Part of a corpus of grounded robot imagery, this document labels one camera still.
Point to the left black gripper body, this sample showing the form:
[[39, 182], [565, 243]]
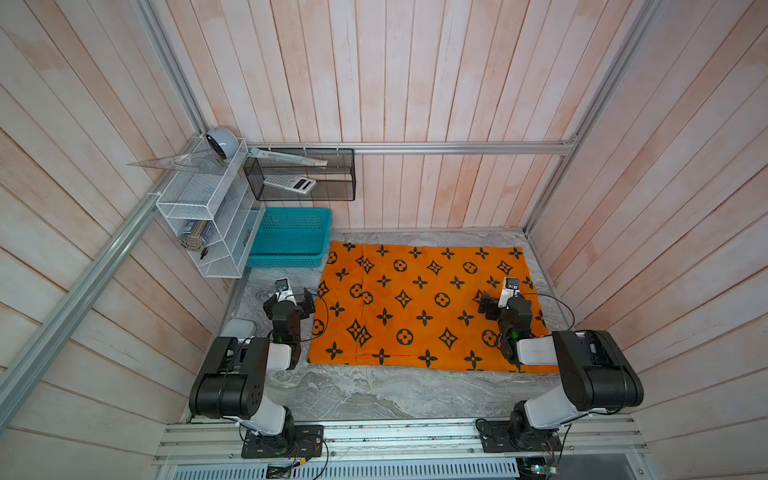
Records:
[[302, 311]]

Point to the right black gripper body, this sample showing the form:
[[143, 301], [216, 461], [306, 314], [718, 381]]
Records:
[[494, 312]]

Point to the orange patterned pillowcase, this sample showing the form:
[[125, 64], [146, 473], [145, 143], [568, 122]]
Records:
[[394, 305]]

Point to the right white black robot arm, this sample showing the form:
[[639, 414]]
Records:
[[595, 375]]

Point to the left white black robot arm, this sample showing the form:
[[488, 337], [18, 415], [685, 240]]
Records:
[[231, 381]]

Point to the white rectangular plastic lid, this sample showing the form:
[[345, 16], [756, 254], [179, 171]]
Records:
[[238, 328]]

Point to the teal plastic basket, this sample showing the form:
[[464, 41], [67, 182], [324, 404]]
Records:
[[291, 238]]

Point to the metal cylindrical brush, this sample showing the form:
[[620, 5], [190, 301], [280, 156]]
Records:
[[194, 235]]

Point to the white calculator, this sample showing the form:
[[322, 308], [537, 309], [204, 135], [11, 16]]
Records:
[[291, 183]]

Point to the green circuit board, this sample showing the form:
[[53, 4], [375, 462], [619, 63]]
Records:
[[531, 471]]

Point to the clear plastic ruler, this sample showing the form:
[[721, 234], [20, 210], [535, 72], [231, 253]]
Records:
[[285, 157]]

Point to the clear triangle set square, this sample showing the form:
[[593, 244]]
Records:
[[195, 162]]

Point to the round white grey gadget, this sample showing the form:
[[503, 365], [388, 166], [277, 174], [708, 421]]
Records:
[[223, 142]]

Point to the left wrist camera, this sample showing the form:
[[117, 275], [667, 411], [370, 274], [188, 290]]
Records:
[[284, 291]]

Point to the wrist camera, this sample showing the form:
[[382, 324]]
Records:
[[511, 289], [284, 291]]

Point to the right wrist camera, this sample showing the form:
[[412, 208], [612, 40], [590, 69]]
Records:
[[511, 289]]

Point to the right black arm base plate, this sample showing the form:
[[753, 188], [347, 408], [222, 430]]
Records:
[[512, 436]]

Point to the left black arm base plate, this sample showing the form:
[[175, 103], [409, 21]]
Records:
[[302, 442]]

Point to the white wire shelf rack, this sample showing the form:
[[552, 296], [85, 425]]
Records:
[[226, 200]]

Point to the black wire mesh basket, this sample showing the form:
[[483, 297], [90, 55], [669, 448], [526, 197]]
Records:
[[335, 182]]

